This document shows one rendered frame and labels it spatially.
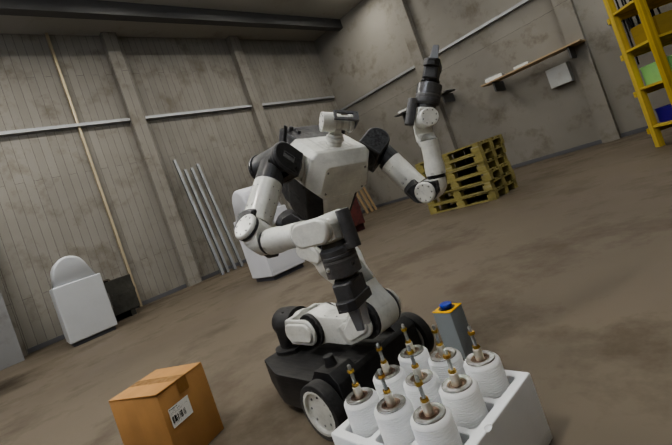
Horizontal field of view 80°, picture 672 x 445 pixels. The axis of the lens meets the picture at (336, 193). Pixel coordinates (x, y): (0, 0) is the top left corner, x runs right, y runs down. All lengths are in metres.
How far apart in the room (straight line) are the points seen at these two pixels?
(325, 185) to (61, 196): 8.06
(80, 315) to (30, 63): 5.22
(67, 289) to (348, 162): 5.97
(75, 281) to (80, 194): 2.64
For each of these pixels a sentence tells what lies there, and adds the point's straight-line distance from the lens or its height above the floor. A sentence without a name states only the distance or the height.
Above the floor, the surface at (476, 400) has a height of 0.22.
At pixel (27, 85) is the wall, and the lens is 9.82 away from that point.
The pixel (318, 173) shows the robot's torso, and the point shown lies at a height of 0.87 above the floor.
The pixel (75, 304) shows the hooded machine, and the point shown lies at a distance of 6.98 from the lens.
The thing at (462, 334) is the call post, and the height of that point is 0.23.
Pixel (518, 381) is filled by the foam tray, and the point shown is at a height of 0.18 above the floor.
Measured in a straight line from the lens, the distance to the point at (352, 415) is 1.18.
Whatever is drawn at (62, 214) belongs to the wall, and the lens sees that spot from 9.07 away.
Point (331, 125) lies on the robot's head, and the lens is 1.34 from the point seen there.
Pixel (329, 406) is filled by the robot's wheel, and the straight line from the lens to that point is 1.47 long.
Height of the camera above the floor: 0.78
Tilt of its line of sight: level
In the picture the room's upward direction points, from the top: 19 degrees counter-clockwise
